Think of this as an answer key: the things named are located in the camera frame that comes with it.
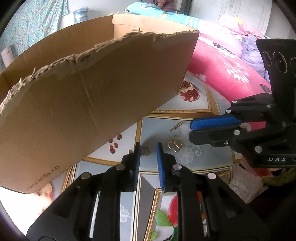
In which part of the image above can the small rhinestone hair pin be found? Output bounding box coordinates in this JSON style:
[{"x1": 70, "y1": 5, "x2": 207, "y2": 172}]
[{"x1": 169, "y1": 121, "x2": 185, "y2": 132}]

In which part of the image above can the gold butterfly clip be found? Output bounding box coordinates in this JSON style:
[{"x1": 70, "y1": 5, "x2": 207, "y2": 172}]
[{"x1": 168, "y1": 135, "x2": 183, "y2": 153}]

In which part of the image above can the gold ring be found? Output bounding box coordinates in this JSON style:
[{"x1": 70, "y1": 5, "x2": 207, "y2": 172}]
[{"x1": 140, "y1": 145, "x2": 153, "y2": 157}]

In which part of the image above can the fruit pattern tablecloth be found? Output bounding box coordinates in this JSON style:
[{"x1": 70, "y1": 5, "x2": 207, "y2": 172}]
[{"x1": 30, "y1": 70, "x2": 255, "y2": 241}]

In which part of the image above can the pink floral blanket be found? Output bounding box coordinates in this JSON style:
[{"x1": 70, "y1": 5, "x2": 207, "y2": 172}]
[{"x1": 187, "y1": 22, "x2": 273, "y2": 130}]

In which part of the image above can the brown cardboard box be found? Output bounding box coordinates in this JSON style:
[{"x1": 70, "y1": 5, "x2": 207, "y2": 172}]
[{"x1": 1, "y1": 14, "x2": 199, "y2": 193}]

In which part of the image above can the person in purple jacket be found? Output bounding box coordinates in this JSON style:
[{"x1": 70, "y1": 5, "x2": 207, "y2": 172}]
[{"x1": 147, "y1": 0, "x2": 175, "y2": 11}]

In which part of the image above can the blue pillow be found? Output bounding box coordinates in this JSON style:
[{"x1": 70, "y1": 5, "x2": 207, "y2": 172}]
[{"x1": 127, "y1": 1, "x2": 202, "y2": 29}]

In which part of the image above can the pink rolled mat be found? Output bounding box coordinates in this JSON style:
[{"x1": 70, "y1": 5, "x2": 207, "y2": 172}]
[{"x1": 1, "y1": 45, "x2": 14, "y2": 69}]

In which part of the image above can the blue water jug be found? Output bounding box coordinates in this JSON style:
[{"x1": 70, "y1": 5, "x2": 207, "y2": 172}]
[{"x1": 73, "y1": 6, "x2": 89, "y2": 23}]

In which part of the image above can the floral teal curtain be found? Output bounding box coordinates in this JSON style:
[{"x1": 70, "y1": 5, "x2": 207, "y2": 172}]
[{"x1": 1, "y1": 0, "x2": 68, "y2": 57}]

